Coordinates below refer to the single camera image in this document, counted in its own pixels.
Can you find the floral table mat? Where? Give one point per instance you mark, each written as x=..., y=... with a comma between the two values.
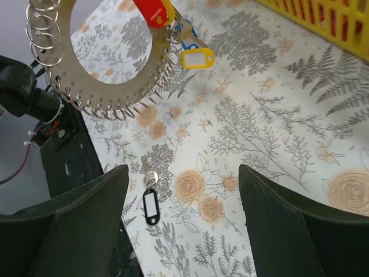
x=278, y=99

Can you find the key with black tag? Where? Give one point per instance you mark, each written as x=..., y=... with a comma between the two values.
x=151, y=205

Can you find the yellow plastic shopping basket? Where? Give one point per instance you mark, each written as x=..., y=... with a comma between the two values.
x=342, y=22

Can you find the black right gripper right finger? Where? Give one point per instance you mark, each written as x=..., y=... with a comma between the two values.
x=292, y=235

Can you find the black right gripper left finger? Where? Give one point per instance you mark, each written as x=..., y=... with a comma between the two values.
x=73, y=234

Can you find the key with red tag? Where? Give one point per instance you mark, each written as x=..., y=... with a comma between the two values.
x=155, y=12

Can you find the key with blue tag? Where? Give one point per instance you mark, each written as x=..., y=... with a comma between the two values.
x=184, y=33

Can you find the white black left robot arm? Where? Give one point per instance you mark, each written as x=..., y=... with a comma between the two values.
x=21, y=96

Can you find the large silver keyring with chain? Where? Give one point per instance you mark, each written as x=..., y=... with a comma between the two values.
x=48, y=32

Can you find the key with yellow tag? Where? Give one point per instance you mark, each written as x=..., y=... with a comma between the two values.
x=199, y=58

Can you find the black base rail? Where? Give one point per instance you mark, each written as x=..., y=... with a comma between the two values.
x=70, y=161

